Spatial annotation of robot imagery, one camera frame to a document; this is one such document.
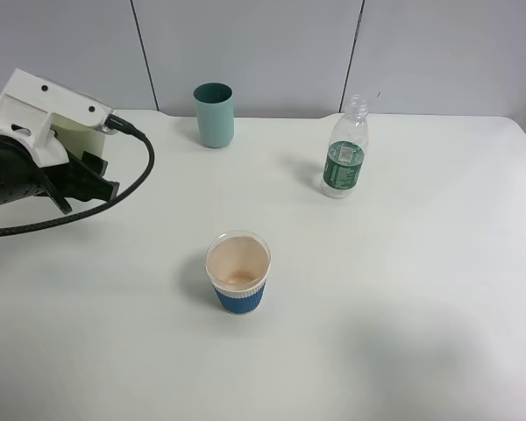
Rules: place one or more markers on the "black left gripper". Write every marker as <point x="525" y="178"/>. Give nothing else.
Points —
<point x="80" y="179"/>

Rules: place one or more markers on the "teal plastic cup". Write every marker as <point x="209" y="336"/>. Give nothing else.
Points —
<point x="214" y="110"/>

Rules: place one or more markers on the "clear bottle green label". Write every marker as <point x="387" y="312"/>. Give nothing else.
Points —
<point x="346" y="150"/>

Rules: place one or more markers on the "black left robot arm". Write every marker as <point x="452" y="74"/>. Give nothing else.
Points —
<point x="18" y="173"/>

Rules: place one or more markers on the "pale green plastic cup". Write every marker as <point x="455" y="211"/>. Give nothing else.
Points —
<point x="77" y="138"/>

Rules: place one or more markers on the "blue sleeved paper cup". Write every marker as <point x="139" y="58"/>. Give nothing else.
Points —
<point x="237" y="264"/>

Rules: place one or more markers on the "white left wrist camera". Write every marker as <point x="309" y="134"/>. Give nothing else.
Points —
<point x="28" y="105"/>

